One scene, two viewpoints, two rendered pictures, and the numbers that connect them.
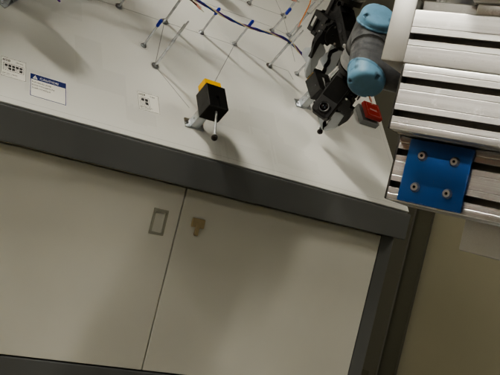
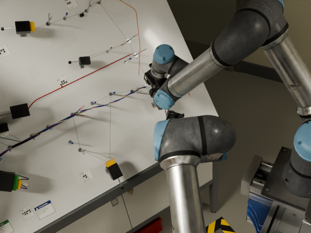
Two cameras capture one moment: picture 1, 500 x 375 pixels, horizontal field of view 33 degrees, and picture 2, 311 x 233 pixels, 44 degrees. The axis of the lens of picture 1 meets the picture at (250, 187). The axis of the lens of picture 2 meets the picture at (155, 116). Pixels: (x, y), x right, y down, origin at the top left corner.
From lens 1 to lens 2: 1.69 m
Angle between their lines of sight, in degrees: 47
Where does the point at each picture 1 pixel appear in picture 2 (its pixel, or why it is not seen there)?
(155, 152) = (101, 199)
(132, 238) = (107, 211)
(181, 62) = (90, 134)
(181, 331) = (140, 213)
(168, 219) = (118, 199)
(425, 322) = not seen: hidden behind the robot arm
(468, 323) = not seen: hidden behind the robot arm
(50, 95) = (47, 212)
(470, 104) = not seen: outside the picture
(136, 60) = (71, 155)
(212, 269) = (143, 194)
